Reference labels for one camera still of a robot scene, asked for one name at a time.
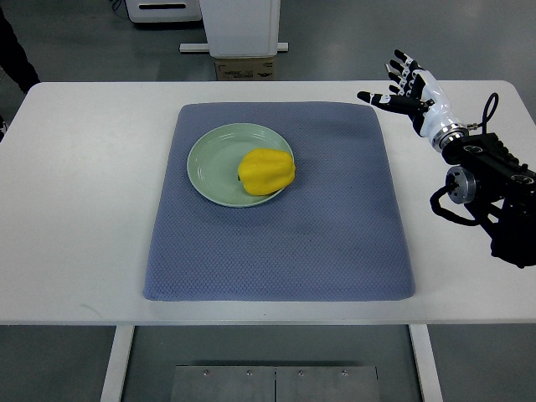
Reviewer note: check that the light green plate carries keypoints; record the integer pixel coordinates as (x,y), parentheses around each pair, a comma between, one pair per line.
(213,161)

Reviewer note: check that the cardboard box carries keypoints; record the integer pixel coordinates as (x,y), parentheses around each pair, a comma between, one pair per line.
(250,69)

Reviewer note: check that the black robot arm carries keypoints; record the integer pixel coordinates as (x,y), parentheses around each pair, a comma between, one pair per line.
(487,186)

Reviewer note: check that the right white table leg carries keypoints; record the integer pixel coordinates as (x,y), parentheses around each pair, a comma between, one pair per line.
(425,363)

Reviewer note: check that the left white table leg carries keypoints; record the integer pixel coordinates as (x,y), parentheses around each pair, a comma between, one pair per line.
(117,365)

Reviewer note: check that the person in black trousers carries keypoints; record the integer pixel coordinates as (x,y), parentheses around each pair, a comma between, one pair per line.
(14,60)

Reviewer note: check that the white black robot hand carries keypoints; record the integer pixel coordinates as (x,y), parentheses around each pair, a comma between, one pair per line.
(416,93)

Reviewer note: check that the white cabinet with slot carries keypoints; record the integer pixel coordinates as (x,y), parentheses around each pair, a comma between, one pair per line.
(162,11)

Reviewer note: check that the yellow bell pepper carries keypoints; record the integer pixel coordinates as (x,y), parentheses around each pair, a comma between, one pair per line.
(264,171)

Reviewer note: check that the blue textured mat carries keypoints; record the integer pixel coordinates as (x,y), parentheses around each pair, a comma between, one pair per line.
(334,235)

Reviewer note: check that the white table leg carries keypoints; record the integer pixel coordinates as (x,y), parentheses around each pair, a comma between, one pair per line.
(117,365)
(425,363)

